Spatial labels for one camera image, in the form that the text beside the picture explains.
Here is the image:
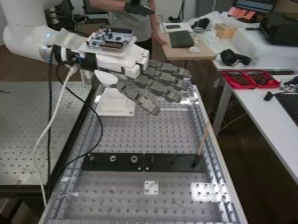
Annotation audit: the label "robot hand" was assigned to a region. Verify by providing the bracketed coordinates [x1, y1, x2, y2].
[77, 27, 193, 117]

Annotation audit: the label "person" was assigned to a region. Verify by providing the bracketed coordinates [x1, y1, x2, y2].
[84, 0, 171, 56]

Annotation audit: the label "wooden desk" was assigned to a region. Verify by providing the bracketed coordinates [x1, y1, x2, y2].
[158, 21, 221, 116]

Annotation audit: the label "black office chair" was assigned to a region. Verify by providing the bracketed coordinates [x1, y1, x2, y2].
[45, 0, 90, 32]

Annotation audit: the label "black headphones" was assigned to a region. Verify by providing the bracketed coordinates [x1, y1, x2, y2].
[219, 48, 252, 67]

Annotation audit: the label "wooden block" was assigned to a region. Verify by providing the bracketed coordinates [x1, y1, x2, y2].
[214, 22, 239, 41]

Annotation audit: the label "red tray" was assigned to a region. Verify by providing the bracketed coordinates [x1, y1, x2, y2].
[246, 69, 282, 89]
[219, 69, 258, 90]

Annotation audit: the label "thin stick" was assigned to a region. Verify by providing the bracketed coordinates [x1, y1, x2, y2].
[191, 121, 213, 168]

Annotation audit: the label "black plate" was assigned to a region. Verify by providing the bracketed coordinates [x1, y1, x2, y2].
[81, 152, 209, 174]

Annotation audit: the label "white desk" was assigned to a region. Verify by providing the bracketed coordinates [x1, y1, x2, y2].
[211, 73, 298, 185]
[189, 11, 298, 73]

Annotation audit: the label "black computer monitor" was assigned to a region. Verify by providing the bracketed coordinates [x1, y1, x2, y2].
[231, 0, 279, 15]

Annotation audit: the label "small black tool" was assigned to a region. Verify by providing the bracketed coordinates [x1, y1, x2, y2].
[262, 91, 276, 102]

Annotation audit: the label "black bag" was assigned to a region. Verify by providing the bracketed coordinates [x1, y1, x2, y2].
[258, 12, 298, 47]

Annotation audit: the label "small white square plate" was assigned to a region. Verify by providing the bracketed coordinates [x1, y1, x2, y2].
[142, 180, 159, 196]

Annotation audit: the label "black keyboard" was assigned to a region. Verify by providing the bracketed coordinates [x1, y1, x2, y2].
[274, 92, 298, 127]

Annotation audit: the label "clear box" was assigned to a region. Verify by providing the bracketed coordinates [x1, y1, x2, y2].
[38, 83, 250, 224]

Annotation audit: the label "white cable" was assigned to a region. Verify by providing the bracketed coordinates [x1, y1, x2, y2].
[30, 65, 80, 202]

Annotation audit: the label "black cable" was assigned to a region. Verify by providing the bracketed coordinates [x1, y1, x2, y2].
[54, 63, 105, 172]

